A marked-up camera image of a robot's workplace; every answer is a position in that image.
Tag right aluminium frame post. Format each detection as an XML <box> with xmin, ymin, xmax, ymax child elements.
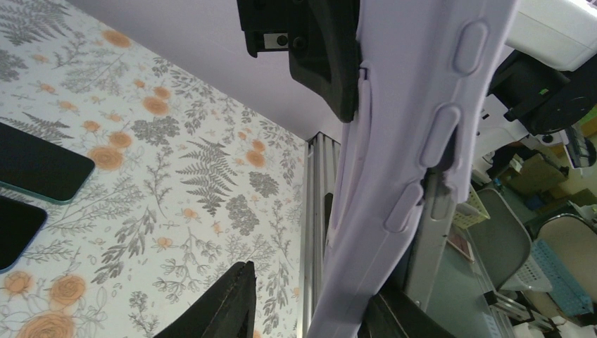
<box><xmin>297</xmin><ymin>132</ymin><xmax>340</xmax><ymax>337</ymax></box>

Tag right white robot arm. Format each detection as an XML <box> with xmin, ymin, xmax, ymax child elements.
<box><xmin>237</xmin><ymin>1</ymin><xmax>596</xmax><ymax>188</ymax></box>

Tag grey office chair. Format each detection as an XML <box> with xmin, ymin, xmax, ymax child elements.
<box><xmin>537</xmin><ymin>215</ymin><xmax>596</xmax><ymax>301</ymax></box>
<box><xmin>467</xmin><ymin>189</ymin><xmax>553</xmax><ymax>292</ymax></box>

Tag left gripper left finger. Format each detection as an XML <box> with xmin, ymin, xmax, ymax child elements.
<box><xmin>157</xmin><ymin>261</ymin><xmax>256</xmax><ymax>338</ymax></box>

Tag blue perforated basket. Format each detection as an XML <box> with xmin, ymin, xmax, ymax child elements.
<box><xmin>531</xmin><ymin>239</ymin><xmax>594</xmax><ymax>317</ymax></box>

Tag floral patterned table mat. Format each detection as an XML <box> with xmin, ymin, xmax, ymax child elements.
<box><xmin>1</xmin><ymin>1</ymin><xmax>305</xmax><ymax>337</ymax></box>

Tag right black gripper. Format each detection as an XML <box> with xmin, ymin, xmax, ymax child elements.
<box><xmin>237</xmin><ymin>0</ymin><xmax>360</xmax><ymax>123</ymax></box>

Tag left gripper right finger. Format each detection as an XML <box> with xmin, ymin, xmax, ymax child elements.
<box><xmin>363</xmin><ymin>284</ymin><xmax>453</xmax><ymax>338</ymax></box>

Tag clear lilac phone case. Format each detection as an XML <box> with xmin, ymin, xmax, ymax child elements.
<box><xmin>306</xmin><ymin>1</ymin><xmax>517</xmax><ymax>337</ymax></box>

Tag black smartphone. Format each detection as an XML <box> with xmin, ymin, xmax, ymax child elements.
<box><xmin>1</xmin><ymin>196</ymin><xmax>48</xmax><ymax>273</ymax></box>

